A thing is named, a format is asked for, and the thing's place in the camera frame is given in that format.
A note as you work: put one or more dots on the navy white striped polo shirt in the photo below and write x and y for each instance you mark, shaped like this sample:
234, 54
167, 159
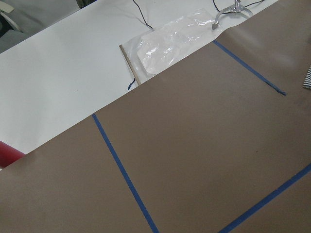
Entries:
307, 80

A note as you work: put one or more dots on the thin wooden stick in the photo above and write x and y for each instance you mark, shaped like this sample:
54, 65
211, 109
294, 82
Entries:
130, 65

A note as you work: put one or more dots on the red cylinder object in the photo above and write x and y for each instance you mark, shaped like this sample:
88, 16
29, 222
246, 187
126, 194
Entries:
8, 155

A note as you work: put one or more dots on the brown paper table cover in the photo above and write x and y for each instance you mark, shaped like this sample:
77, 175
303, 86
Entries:
219, 142

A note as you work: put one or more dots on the clear plastic bag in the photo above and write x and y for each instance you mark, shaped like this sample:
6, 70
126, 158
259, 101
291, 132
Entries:
154, 51

